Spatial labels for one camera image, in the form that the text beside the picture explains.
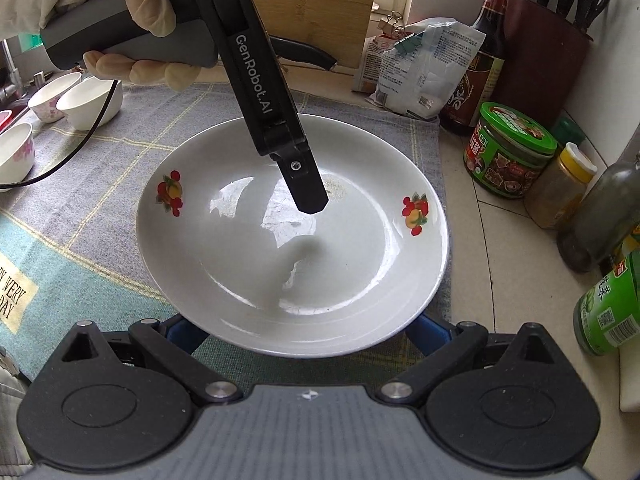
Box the metal binder clips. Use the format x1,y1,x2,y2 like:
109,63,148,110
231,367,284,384
377,11,406,37

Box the small green container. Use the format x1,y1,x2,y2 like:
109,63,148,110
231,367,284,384
550,117,586,148

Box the yellow label bottle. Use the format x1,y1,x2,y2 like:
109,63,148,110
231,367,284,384
607,220,640,268

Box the dark soy sauce bottle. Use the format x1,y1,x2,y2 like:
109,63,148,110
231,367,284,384
439,0,515,137

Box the white blue food bag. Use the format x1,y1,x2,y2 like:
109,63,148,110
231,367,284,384
369,17,487,121

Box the bamboo cutting board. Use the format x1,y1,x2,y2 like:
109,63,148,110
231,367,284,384
244,0,383,70

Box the black handled cleaver knife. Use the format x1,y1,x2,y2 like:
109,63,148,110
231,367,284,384
270,36,338,72

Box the person's light clothing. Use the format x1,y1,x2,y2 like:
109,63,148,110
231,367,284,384
0,347,33,480

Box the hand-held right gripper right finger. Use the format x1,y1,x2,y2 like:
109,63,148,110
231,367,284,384
376,312,557,407

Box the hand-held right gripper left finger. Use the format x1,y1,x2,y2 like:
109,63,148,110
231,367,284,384
60,314,244,407

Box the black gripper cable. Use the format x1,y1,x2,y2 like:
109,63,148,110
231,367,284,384
0,79,123,192

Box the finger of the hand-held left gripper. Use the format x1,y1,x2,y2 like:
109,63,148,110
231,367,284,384
270,145,329,214

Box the white fruit print plate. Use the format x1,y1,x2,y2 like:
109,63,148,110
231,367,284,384
136,112,450,359

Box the clear glass bottle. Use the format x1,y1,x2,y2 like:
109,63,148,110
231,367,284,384
557,152,640,273

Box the yellow lidded spice jar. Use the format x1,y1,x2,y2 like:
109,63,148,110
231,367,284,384
524,142,598,231

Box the green plastic bottle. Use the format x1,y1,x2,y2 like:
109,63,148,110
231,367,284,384
573,250,640,357

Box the orange white food bag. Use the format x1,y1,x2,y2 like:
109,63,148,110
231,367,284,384
352,35,401,93

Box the green lidded sauce jar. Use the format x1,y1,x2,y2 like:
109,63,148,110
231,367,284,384
463,102,557,198

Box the white pink flower bowl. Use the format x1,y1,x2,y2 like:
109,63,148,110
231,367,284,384
27,72,83,124
0,122,36,186

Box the plain white bowl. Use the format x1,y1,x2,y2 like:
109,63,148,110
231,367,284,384
56,77,123,132

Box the dark red knife block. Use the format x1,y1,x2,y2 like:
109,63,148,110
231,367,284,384
492,0,593,128

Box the grey teal checked cloth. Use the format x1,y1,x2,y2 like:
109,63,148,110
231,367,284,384
0,82,453,396

